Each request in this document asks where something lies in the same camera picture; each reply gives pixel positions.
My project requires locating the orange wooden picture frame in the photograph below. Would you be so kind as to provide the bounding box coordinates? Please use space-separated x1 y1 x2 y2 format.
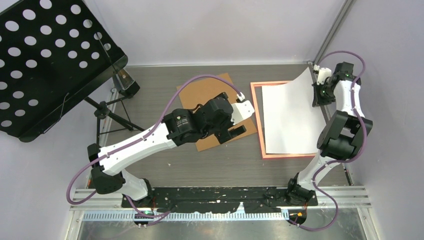
250 80 315 160

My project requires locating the aluminium rail front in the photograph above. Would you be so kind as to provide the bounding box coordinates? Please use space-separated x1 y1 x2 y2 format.
69 186 371 211

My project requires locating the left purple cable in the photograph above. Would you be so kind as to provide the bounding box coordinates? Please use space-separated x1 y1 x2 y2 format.
65 73 246 227

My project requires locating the aluminium corner profile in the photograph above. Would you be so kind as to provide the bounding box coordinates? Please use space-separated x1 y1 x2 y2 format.
307 0 357 65

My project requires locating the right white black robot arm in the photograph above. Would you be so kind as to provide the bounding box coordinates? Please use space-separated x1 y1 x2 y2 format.
284 62 373 206

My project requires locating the black perforated music stand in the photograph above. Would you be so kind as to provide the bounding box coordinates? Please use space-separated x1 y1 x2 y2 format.
0 0 128 143

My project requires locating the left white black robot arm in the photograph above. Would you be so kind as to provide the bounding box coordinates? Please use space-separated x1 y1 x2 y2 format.
91 92 255 207

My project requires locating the black mounting base plate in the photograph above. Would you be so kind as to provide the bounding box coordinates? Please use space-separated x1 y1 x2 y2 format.
132 186 305 214

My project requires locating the sunset landscape photo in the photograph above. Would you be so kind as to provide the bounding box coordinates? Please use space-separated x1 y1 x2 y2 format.
261 68 326 155

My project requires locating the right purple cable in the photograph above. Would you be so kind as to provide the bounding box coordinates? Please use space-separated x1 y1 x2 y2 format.
288 50 368 233

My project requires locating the purple cable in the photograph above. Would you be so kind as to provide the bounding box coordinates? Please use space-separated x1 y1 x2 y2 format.
65 73 246 227
288 50 368 233

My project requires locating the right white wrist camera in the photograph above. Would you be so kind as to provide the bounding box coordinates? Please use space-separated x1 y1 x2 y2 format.
313 64 332 85

